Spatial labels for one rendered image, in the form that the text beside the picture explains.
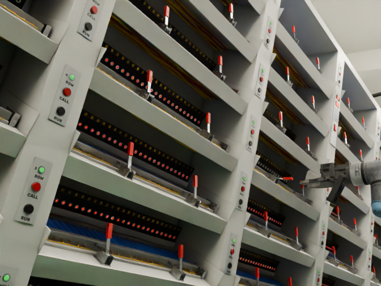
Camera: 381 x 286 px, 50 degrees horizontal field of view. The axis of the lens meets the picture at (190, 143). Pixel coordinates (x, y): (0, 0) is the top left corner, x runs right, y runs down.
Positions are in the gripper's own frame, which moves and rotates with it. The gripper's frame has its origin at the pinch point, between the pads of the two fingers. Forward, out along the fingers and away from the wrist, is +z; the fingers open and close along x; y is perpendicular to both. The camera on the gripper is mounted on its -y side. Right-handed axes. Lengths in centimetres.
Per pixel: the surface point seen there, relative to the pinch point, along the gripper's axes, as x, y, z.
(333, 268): -38.3, -28.8, 2.5
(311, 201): -13.6, -3.0, 2.3
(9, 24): 134, -10, 0
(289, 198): 14.3, -9.6, 0.1
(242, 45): 63, 30, -5
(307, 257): -8.3, -28.7, 2.5
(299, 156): 10.0, 9.3, -2.1
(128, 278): 89, -49, 6
